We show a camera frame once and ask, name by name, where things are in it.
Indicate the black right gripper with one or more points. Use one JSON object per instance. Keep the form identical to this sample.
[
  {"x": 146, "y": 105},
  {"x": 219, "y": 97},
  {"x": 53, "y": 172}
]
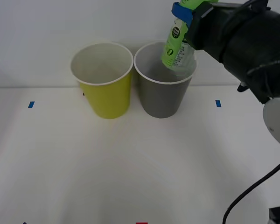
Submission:
[{"x": 210, "y": 32}]

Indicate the green label plastic bottle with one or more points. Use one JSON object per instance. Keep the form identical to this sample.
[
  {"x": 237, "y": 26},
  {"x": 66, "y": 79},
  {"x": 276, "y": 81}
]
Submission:
[{"x": 173, "y": 44}]

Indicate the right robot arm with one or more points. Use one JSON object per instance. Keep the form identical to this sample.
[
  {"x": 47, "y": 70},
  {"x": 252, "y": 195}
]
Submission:
[{"x": 259, "y": 51}]

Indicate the grey plastic waste bin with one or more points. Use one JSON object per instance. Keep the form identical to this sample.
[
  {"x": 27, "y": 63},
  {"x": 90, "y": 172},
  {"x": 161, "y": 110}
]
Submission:
[{"x": 161, "y": 98}]

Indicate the yellow-green plastic waste bin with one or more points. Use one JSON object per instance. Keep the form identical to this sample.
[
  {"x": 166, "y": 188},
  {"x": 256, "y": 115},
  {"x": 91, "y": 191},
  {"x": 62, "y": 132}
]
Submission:
[{"x": 107, "y": 100}]

